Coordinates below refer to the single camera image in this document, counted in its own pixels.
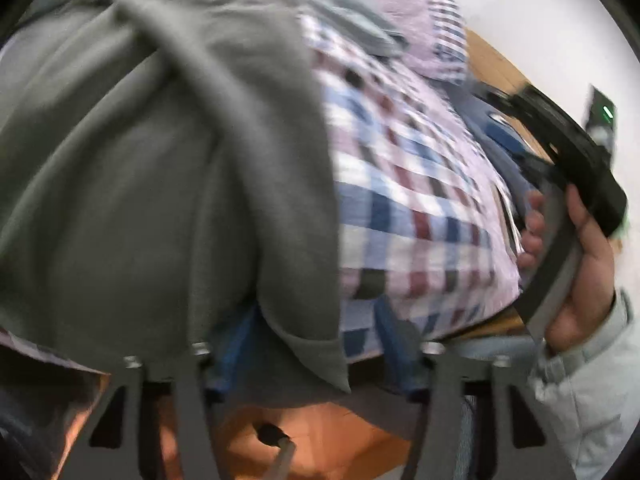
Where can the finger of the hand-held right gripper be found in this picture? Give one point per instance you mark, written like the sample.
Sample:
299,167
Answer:
500,100

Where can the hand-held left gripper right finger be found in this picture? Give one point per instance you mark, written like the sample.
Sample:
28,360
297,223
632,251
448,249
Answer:
400,355

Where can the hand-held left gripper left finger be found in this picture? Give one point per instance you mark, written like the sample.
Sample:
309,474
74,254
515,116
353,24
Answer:
232,355

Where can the grey-green trousers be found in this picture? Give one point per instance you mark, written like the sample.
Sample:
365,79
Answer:
150,160

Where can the person's right hand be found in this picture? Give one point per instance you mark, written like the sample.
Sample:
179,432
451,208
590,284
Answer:
595,280

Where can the wooden headboard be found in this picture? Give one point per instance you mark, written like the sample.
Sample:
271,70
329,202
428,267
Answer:
495,60

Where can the plaid and dotted quilt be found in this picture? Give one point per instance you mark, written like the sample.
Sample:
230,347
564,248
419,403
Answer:
440,35

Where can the plaid bed sheet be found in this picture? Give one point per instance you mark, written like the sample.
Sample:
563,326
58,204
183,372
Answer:
400,185

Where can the light blue sweatpants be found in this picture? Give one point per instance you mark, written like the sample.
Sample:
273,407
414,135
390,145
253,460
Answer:
350,10

